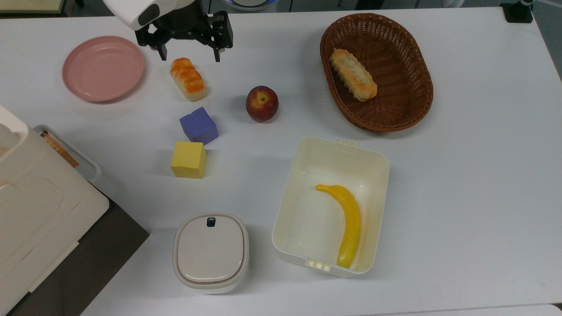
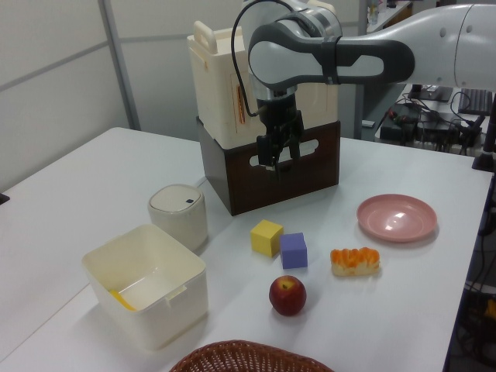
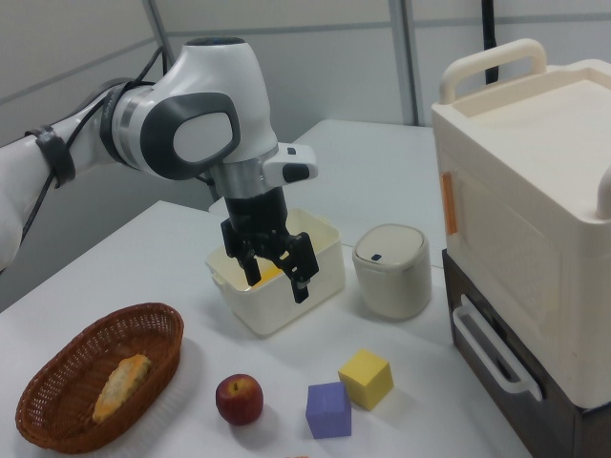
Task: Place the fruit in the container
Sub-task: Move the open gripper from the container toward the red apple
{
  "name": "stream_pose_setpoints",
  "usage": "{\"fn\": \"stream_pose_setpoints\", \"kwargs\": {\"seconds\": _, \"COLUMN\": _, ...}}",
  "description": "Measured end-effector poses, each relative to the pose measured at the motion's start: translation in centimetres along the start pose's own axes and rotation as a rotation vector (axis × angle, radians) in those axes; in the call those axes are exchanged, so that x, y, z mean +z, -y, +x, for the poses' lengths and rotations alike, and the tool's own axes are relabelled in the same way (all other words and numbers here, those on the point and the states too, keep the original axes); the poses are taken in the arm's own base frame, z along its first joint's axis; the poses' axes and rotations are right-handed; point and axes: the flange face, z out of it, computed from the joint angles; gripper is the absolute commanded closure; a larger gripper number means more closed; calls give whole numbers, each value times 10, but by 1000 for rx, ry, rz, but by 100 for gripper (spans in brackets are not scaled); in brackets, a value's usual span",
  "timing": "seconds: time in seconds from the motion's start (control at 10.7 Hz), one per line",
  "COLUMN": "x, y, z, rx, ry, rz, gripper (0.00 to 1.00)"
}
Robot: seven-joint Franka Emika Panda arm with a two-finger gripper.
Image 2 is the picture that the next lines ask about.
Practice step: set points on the toy bread with orange topping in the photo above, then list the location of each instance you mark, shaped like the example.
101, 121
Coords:
354, 261

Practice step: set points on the background wooden desk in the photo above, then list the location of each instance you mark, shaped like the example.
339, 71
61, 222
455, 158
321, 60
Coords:
387, 17

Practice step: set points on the yellow foam cube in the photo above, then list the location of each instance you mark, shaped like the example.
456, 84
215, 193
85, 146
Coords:
265, 236

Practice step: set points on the yellow toy banana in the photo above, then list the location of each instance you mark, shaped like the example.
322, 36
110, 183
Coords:
122, 300

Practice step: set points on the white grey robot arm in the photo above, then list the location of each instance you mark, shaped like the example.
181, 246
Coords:
348, 58

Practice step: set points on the brown wicker basket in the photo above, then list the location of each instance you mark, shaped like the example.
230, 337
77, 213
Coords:
248, 358

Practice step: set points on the small cream lidded canister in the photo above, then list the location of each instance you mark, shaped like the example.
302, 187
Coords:
178, 217

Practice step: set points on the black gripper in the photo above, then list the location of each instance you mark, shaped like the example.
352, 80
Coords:
277, 110

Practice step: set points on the pink plastic plate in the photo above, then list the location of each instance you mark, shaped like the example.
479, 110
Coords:
397, 218

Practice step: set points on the red toy apple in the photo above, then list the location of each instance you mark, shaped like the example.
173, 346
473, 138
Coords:
287, 296

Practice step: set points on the grey partition frame post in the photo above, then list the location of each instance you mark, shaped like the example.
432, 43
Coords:
122, 66

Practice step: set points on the small black flat object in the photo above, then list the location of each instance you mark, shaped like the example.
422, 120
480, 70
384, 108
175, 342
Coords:
4, 198

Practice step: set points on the black keyboard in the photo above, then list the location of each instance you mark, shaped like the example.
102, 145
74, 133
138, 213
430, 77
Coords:
474, 101

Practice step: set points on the dark brown wooden box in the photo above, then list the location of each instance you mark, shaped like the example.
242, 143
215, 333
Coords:
294, 178

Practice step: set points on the purple foam cube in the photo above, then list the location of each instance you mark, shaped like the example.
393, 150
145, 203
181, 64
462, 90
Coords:
293, 252

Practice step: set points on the cream open plastic container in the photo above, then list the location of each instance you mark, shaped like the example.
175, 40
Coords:
155, 306

